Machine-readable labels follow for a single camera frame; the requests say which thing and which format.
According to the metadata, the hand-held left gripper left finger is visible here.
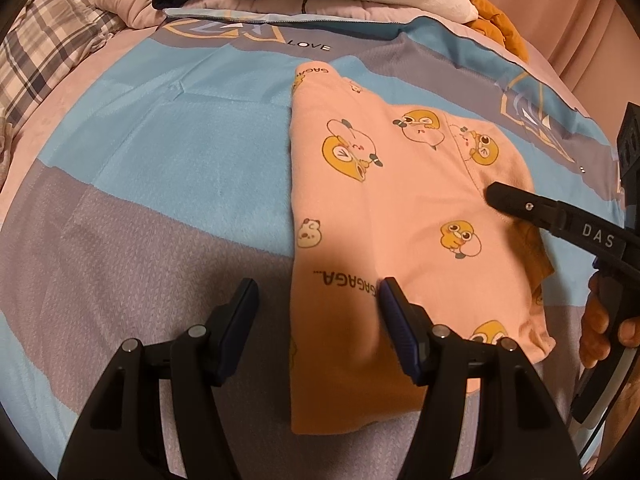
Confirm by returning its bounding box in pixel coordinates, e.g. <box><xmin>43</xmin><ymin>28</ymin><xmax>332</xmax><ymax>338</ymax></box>
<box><xmin>57</xmin><ymin>277</ymin><xmax>260</xmax><ymax>480</ymax></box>

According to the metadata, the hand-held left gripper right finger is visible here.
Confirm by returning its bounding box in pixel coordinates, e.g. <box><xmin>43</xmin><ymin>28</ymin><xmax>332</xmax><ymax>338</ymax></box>
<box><xmin>378</xmin><ymin>277</ymin><xmax>584</xmax><ymax>480</ymax></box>

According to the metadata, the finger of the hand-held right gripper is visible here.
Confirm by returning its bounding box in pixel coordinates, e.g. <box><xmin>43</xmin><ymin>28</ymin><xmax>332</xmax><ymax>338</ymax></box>
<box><xmin>486</xmin><ymin>181</ymin><xmax>568</xmax><ymax>237</ymax></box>

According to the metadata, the pink cartoon print garment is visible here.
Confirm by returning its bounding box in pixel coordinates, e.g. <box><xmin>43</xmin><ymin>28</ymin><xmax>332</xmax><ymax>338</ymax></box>
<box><xmin>289</xmin><ymin>61</ymin><xmax>557</xmax><ymax>435</ymax></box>

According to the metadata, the person's right hand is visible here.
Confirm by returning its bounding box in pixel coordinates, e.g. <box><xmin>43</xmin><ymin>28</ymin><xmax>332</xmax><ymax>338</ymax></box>
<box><xmin>579</xmin><ymin>272</ymin><xmax>640</xmax><ymax>372</ymax></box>

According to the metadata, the blue and grey blanket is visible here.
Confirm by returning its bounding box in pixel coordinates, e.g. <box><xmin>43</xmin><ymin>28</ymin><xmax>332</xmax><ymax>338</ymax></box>
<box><xmin>0</xmin><ymin>9</ymin><xmax>626</xmax><ymax>480</ymax></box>

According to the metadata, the pink curtain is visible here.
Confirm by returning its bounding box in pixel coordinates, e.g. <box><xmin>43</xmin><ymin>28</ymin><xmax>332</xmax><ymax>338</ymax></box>
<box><xmin>470</xmin><ymin>0</ymin><xmax>640</xmax><ymax>126</ymax></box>

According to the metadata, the plaid pillow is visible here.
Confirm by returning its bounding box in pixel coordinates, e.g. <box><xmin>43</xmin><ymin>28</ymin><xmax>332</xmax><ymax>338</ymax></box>
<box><xmin>0</xmin><ymin>0</ymin><xmax>128</xmax><ymax>133</ymax></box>

